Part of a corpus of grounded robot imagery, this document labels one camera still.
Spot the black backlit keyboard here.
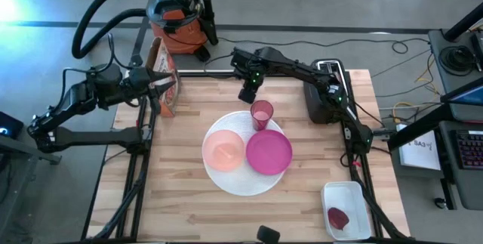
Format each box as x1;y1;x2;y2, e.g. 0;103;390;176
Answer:
454;129;483;171

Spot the orange black shop vacuum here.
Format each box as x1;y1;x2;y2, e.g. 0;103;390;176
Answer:
146;0;220;63

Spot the red faceted tumbler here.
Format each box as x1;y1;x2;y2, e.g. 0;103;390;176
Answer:
250;100;275;131

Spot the pumpkin cereal box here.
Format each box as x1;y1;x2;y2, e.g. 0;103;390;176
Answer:
145;36;181;119

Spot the long black floor cable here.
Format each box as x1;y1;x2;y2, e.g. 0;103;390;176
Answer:
217;36;432;55

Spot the coiled black cable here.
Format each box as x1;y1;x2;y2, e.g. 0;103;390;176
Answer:
438;45;477;73

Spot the white plastic bin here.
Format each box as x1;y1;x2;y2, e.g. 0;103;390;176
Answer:
320;181;373;242

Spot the grey laptop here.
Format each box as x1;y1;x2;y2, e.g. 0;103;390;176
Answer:
439;81;483;124

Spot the black toaster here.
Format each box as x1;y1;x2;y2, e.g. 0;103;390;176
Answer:
303;58;354;125

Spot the black device blue light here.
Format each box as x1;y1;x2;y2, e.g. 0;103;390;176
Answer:
0;110;24;140

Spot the magenta plate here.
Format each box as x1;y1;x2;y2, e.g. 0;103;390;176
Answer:
245;129;294;176

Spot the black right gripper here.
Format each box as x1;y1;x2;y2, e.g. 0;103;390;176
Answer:
230;46;267;104

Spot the yellow cable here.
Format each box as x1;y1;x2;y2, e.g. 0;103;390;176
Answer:
392;76;442;124

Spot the white paper sheet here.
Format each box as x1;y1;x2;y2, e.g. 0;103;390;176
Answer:
398;122;441;171

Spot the black rounded object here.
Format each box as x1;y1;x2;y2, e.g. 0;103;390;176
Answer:
256;225;281;244

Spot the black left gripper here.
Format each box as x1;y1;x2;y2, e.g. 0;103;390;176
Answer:
120;66;177;116

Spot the pale pink bowl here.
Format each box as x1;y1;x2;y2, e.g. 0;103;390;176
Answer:
202;129;246;172

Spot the dark red apple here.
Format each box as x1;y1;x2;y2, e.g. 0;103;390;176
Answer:
327;206;351;231

